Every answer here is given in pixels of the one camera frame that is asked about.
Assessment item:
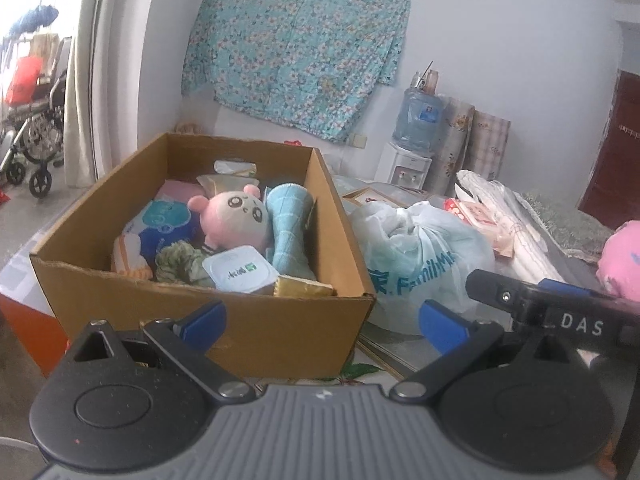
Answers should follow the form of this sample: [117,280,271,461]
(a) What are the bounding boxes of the red and white wipes packet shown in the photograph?
[444,197,516,259]

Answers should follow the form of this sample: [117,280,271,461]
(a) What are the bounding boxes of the brown cardboard box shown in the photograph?
[29,132,377,380]

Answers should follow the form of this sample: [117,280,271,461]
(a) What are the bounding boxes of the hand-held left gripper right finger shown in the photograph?
[390,299,581,404]

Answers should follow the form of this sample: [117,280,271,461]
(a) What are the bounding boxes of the blue hanging garment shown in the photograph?
[10,4,58,36]

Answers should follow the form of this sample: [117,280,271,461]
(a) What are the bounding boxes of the red bag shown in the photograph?
[5,55,45,107]

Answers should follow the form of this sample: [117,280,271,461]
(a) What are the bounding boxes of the wheelchair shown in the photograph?
[0,35,68,198]

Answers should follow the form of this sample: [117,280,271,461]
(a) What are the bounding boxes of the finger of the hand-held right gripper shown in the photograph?
[538,278,588,295]
[465,269,532,314]

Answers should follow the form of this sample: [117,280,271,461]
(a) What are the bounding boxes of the dark grey cloth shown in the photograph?
[540,240,640,306]

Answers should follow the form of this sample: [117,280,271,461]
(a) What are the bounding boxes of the white plaid towel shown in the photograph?
[454,169,568,283]

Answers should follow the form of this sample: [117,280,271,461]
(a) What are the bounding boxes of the white water dispenser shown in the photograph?
[374,141,433,191]

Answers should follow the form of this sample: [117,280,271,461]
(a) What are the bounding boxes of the floral rolled mat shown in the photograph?
[425,96,476,196]

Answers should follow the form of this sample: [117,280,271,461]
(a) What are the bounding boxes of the green rug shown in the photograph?
[517,190,616,263]

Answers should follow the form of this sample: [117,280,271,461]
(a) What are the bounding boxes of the checked rolled mat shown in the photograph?
[467,110,512,181]

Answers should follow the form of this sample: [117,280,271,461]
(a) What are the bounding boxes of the orange striped towel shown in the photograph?
[111,235,155,281]

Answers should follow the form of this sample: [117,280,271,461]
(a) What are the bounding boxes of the blue and white packet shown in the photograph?
[120,199,206,261]

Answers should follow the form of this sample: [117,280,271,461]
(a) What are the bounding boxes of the green cloth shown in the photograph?
[154,241,216,288]

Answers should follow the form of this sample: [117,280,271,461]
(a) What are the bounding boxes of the pink textured cloth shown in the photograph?
[159,180,206,206]

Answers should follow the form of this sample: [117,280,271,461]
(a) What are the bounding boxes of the yellow packet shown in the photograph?
[272,275,335,298]

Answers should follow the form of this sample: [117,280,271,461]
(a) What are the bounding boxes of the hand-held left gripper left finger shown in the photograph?
[62,300,255,403]

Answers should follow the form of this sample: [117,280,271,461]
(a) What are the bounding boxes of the blue water bottle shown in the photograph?
[391,87,447,157]

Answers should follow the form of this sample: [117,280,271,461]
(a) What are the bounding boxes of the cream snack packet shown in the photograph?
[196,174,260,197]
[214,160,258,178]

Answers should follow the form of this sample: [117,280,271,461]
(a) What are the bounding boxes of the teal floral cloth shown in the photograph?
[181,0,412,143]

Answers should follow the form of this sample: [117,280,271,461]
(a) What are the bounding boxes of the light blue towel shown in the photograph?
[264,183,318,281]

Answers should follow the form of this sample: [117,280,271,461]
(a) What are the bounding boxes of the grey curtain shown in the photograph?
[62,35,103,188]

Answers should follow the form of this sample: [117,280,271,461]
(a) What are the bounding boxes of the brown door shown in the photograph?
[577,69,640,231]

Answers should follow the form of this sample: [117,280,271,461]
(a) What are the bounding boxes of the pink plush toy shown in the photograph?
[187,185,273,252]

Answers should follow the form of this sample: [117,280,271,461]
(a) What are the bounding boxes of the large white plastic bag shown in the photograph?
[347,201,497,336]

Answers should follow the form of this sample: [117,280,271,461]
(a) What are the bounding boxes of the white green-label cup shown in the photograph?
[201,245,281,295]

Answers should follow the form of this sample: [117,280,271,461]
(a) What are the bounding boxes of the pink spotted blanket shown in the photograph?
[597,222,640,301]

